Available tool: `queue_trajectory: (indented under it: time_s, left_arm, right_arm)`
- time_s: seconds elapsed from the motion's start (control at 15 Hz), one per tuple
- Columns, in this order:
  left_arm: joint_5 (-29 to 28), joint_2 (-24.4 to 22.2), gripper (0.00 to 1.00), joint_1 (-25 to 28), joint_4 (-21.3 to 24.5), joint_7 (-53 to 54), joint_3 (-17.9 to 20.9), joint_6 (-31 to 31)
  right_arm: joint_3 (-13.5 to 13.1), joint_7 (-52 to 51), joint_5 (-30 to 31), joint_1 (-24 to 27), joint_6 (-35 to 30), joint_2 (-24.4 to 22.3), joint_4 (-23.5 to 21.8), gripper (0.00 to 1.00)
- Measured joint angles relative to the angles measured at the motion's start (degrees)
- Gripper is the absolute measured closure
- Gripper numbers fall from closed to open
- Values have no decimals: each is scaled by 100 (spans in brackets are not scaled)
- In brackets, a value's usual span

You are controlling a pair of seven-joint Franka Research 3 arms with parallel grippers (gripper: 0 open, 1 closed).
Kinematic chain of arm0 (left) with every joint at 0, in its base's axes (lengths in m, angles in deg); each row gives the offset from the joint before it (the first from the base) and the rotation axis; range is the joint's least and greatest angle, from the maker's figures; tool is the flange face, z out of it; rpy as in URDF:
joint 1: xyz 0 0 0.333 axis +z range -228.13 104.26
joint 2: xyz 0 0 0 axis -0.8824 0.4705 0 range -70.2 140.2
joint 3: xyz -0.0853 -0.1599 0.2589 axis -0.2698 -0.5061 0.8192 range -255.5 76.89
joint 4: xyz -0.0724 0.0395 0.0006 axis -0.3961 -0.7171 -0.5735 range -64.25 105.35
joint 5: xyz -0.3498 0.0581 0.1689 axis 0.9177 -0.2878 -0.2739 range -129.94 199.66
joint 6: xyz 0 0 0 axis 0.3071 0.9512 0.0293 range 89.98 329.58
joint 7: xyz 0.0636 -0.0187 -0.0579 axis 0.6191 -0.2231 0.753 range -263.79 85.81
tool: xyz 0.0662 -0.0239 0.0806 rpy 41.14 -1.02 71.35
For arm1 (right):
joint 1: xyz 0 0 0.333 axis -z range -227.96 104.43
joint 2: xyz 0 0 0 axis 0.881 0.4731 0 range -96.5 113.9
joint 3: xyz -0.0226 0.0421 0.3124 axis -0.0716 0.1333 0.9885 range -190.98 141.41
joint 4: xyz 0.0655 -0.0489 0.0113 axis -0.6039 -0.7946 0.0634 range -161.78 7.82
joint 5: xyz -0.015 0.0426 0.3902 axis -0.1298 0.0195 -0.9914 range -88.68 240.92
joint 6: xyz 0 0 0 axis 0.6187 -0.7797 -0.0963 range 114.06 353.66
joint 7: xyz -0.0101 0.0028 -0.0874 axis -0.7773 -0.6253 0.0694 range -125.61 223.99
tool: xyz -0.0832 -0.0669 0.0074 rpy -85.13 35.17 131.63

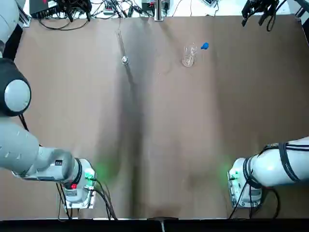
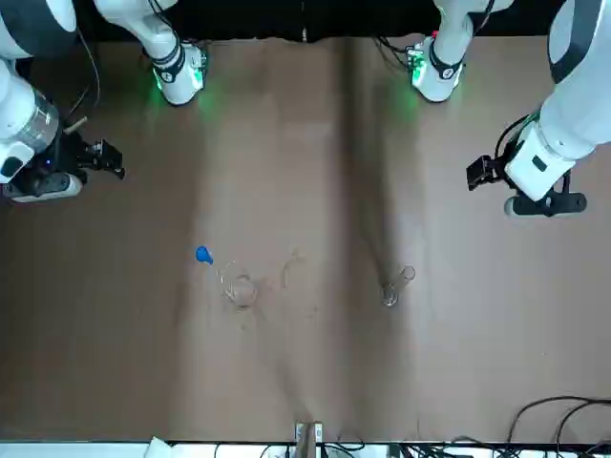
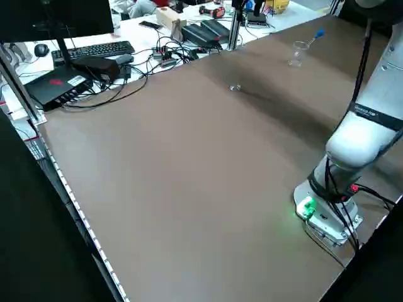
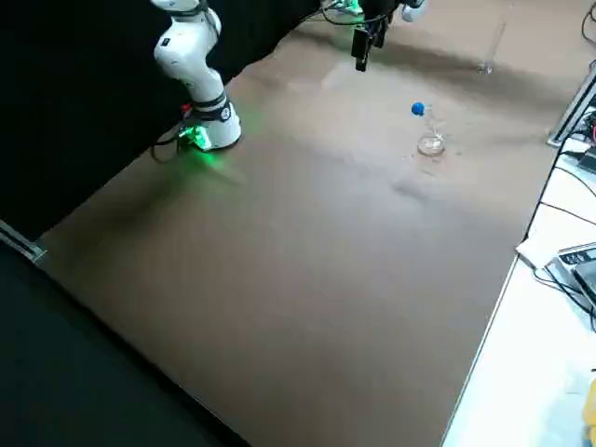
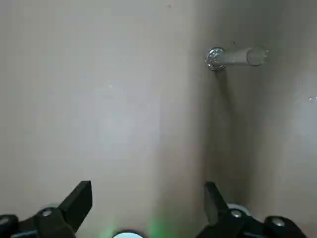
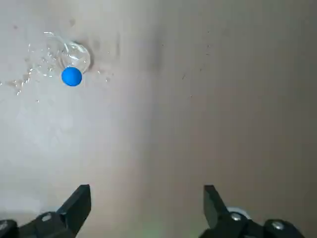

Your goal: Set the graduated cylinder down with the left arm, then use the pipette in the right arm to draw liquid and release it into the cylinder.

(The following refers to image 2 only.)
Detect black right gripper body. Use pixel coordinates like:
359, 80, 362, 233
49, 135, 91, 178

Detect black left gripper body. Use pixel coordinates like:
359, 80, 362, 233
495, 135, 529, 185

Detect glass pipette with blue bulb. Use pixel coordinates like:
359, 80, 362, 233
194, 244, 230, 285

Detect white paper sheet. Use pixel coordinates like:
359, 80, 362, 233
145, 435, 174, 458

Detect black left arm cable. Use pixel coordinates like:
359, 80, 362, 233
495, 114, 543, 166

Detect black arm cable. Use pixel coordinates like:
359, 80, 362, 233
66, 28, 101, 133
495, 114, 543, 166

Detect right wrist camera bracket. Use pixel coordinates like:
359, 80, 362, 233
3, 169, 90, 205

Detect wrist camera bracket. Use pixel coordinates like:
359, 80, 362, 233
3, 169, 90, 205
504, 189, 588, 219

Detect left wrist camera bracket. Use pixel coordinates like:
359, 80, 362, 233
504, 189, 588, 219

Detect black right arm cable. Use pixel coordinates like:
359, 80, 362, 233
66, 28, 101, 133

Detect black base cable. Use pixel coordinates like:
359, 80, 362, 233
373, 35, 414, 73

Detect black desk cable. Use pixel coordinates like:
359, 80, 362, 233
508, 395, 611, 445
556, 403, 611, 449

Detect aluminium profile post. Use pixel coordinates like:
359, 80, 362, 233
294, 420, 325, 458

